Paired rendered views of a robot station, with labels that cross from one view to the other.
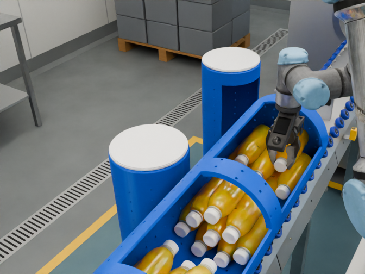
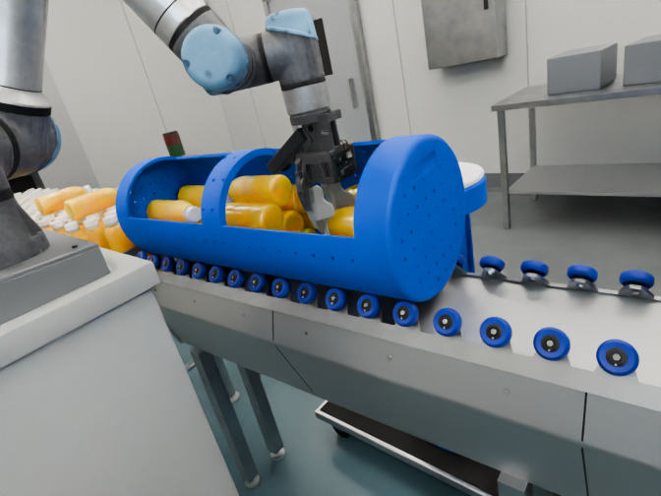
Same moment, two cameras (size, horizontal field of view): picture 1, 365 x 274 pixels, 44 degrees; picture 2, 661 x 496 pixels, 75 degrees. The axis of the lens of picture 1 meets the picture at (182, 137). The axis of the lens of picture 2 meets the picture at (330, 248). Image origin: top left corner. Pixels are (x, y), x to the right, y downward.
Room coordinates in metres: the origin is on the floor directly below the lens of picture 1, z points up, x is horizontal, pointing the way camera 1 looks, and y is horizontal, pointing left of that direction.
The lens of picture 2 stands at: (1.22, -1.05, 1.36)
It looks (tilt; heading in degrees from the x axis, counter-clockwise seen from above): 22 degrees down; 100
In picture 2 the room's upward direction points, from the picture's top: 13 degrees counter-clockwise
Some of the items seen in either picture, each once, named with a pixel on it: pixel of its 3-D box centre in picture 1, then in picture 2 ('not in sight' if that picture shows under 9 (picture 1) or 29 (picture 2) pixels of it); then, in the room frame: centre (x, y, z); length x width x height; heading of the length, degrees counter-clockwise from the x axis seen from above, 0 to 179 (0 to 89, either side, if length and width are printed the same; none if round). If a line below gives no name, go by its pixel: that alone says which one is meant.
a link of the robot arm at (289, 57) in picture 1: (292, 70); (293, 50); (1.10, -0.30, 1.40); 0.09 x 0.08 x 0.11; 8
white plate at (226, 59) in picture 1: (231, 58); not in sight; (2.03, -0.25, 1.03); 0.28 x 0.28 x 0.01
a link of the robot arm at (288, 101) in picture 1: (288, 96); (308, 100); (1.10, -0.30, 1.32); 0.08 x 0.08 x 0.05
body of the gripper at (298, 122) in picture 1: (288, 120); (321, 148); (1.11, -0.30, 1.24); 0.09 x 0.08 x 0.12; 147
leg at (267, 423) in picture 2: not in sight; (257, 394); (0.60, 0.17, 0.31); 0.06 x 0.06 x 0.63; 57
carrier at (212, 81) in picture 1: (229, 136); not in sight; (2.03, -0.25, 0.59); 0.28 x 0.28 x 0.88
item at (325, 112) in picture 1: (320, 101); not in sight; (1.62, -0.57, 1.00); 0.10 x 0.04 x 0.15; 57
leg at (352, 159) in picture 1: (353, 155); not in sight; (2.17, -1.01, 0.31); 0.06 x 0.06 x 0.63; 57
